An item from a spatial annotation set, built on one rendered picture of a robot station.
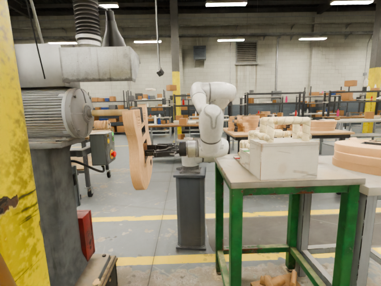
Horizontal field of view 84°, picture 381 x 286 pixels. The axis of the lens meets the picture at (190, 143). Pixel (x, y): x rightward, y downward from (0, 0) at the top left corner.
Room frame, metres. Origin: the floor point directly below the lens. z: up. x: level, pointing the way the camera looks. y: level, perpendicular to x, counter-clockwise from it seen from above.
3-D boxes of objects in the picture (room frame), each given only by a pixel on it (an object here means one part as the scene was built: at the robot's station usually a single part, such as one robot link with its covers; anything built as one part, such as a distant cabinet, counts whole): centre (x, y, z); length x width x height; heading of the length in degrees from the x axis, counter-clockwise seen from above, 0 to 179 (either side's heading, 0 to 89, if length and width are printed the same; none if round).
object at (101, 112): (1.10, 0.41, 1.25); 0.18 x 0.03 x 0.03; 91
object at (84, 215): (1.25, 0.79, 0.49); 0.25 x 0.12 x 0.37; 91
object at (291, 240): (1.45, -0.75, 0.45); 0.05 x 0.05 x 0.90; 1
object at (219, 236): (1.44, -0.20, 0.45); 0.05 x 0.05 x 0.90; 1
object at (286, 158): (1.00, -0.44, 1.02); 0.27 x 0.15 x 0.17; 95
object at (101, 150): (1.34, 0.64, 0.99); 0.24 x 0.21 x 0.26; 91
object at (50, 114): (1.10, 0.72, 1.25); 0.41 x 0.27 x 0.26; 91
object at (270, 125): (0.94, -0.36, 1.15); 0.03 x 0.03 x 0.09
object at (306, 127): (0.95, -0.53, 1.15); 0.03 x 0.03 x 0.09
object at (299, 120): (0.95, -0.45, 1.20); 0.20 x 0.03 x 0.03; 94
